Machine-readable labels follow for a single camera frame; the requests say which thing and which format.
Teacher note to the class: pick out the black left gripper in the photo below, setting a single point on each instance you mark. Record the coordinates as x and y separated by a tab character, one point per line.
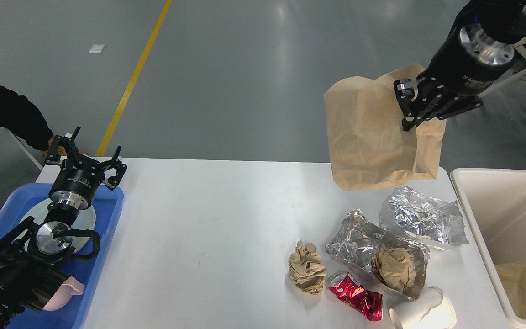
75	186

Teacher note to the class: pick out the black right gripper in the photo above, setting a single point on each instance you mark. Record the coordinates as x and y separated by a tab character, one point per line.
467	63

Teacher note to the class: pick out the large brown paper bag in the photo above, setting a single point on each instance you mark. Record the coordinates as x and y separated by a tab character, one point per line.
368	148

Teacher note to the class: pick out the pink mug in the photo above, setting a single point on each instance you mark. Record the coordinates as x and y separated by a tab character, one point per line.
69	288

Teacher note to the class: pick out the silver foil wrapper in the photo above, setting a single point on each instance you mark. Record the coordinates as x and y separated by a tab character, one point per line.
414	215

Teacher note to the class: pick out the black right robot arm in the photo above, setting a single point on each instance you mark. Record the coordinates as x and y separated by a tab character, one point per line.
503	20

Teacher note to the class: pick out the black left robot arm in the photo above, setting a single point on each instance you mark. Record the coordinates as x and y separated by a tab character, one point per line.
54	238

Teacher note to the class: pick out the tan boot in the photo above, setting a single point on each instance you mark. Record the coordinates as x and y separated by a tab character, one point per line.
60	150

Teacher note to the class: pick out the blue plastic tray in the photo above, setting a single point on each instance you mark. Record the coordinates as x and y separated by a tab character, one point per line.
107	205

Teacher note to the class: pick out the person in black left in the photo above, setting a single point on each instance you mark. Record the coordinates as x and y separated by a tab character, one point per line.
24	119

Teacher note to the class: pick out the white floor tag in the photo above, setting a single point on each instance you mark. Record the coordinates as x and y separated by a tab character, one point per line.
97	48

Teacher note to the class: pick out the beige plastic bin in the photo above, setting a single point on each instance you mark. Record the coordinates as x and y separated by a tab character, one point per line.
494	203

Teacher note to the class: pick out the silver foil bag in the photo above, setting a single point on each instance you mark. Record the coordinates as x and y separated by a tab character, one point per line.
358	240

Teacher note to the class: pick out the crumpled paper in foil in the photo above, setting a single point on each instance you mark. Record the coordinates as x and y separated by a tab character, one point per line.
395	268

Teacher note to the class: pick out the white paper cup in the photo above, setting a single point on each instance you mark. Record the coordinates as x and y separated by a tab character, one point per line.
432	310

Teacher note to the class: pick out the crushed red can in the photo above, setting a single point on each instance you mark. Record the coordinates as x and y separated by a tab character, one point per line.
349	290

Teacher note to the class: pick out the crumpled brown paper ball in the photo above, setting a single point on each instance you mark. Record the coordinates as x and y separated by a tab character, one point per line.
305	269

